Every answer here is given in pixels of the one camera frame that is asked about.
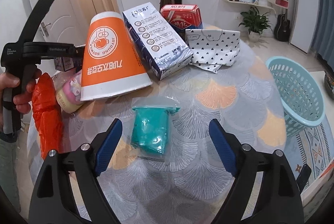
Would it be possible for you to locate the blue window curtain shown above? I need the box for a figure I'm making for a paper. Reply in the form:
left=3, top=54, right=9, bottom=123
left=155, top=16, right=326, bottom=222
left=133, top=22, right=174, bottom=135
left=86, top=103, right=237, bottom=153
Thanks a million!
left=312, top=0, right=334, bottom=69

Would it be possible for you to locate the teal clay packet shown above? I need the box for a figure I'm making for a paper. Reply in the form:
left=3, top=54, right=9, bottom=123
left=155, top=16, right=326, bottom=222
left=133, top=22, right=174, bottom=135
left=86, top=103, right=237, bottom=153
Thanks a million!
left=130, top=96, right=181, bottom=162

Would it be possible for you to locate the black acoustic guitar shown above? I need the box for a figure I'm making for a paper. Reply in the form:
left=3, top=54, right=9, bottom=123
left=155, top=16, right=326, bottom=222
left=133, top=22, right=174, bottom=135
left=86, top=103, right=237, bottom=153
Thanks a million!
left=273, top=9, right=291, bottom=42

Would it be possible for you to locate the blue white carton box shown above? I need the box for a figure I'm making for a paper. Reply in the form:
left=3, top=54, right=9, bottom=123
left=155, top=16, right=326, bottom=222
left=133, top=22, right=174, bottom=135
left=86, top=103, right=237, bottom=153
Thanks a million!
left=122, top=2, right=193, bottom=80

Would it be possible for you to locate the red snack box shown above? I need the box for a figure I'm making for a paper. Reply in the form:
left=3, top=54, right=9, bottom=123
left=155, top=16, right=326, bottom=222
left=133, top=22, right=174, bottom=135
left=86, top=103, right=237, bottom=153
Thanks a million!
left=160, top=4, right=203, bottom=32

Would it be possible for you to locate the potted green plant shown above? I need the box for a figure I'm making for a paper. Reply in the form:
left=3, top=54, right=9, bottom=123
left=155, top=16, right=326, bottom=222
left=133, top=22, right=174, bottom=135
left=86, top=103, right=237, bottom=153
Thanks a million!
left=239, top=7, right=272, bottom=42

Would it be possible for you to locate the white refrigerator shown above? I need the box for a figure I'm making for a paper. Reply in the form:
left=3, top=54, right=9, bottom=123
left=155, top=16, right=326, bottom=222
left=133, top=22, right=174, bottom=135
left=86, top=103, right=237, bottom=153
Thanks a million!
left=290, top=0, right=319, bottom=53

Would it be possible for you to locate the orange plastic bag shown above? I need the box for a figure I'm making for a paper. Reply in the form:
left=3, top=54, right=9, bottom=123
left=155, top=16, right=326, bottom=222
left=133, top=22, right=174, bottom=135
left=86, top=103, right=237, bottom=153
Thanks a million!
left=32, top=73, right=63, bottom=159

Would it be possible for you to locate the white entrance door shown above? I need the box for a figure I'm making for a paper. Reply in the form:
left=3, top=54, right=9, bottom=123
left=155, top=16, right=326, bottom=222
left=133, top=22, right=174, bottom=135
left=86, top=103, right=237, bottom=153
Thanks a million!
left=24, top=0, right=87, bottom=45

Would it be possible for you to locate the red white wall box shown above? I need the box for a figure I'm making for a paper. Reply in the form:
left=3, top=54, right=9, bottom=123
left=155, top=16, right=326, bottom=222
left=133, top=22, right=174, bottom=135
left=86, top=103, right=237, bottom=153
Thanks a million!
left=267, top=0, right=289, bottom=9

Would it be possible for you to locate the dark bowl of items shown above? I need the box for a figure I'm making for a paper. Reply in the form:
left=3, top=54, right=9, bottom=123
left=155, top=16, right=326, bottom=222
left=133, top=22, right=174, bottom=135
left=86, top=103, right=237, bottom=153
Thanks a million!
left=324, top=72, right=334, bottom=98

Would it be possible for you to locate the white heart pattern bag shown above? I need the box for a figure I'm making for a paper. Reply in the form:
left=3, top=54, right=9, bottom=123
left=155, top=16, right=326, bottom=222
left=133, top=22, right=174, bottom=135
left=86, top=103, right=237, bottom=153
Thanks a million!
left=186, top=29, right=240, bottom=74

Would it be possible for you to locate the person's left hand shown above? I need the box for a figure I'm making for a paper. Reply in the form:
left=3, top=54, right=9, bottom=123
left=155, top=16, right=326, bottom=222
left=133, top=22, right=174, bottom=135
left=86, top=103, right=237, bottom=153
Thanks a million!
left=0, top=68, right=43, bottom=116

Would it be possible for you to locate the white wall shelf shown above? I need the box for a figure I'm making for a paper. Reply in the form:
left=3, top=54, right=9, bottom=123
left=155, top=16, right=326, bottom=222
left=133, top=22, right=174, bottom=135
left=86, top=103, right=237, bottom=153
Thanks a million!
left=224, top=0, right=276, bottom=14

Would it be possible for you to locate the light blue laundry basket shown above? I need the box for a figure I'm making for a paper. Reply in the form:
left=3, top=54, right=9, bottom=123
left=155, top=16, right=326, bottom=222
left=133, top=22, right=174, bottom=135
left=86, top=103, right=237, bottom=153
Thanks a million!
left=266, top=56, right=325, bottom=137

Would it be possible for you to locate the pink yellow round container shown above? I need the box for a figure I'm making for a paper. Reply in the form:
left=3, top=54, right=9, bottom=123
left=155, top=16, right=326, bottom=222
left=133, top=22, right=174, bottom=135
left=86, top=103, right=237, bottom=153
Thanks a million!
left=56, top=72, right=83, bottom=114

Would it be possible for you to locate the blue patterned rug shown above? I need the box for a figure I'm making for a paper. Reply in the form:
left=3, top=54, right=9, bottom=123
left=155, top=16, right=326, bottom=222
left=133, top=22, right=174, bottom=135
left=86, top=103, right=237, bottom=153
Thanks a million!
left=284, top=119, right=333, bottom=188

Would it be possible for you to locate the orange white paper cup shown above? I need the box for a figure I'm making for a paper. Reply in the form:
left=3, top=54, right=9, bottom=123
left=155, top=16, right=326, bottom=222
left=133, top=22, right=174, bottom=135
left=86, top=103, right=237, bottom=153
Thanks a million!
left=81, top=11, right=152, bottom=101

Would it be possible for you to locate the black smartphone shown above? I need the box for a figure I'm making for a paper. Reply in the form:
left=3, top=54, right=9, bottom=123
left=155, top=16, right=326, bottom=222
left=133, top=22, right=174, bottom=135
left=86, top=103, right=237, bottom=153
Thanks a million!
left=296, top=164, right=311, bottom=193

